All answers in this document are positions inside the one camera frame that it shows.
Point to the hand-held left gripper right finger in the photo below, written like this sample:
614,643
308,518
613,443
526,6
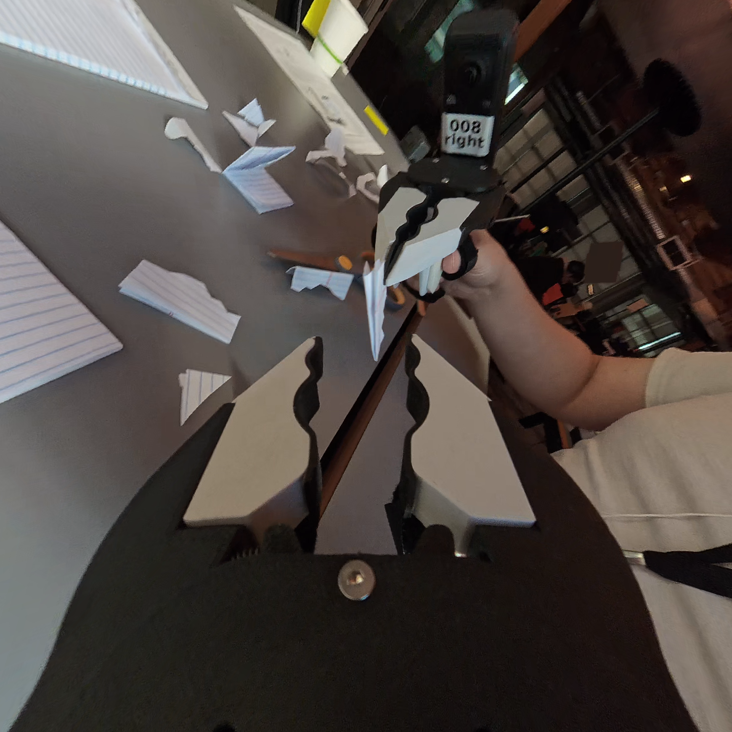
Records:
469,457

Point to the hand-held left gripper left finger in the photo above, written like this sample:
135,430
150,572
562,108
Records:
257,457

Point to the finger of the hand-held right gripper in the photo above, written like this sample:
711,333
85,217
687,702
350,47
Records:
440,234
394,211

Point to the grey orange scissors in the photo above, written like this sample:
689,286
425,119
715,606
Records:
343,262

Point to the narrow lined paper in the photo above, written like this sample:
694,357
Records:
374,309

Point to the person's right forearm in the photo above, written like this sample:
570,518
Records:
543,354

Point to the grey desk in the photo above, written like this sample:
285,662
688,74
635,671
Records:
86,171

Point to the person's right hand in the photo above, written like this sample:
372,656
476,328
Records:
486,269

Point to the lined paper strip scrap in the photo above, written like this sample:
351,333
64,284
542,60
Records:
363,184

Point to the small grey box yellow label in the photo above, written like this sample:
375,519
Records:
416,144

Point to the yellow sticky note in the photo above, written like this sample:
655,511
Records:
376,120

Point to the folded lined paper booklet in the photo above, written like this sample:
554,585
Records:
260,177

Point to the white paper cup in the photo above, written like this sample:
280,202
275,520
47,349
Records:
337,34

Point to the printed instruction sheet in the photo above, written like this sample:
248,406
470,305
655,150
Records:
309,86

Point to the yellow sticky note pad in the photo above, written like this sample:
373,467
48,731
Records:
315,14

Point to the black disc-topped pole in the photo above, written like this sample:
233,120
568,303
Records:
673,97

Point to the lined paper pad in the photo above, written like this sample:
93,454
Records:
40,320

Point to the white lined legal pad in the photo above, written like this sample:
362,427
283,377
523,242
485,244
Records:
97,40

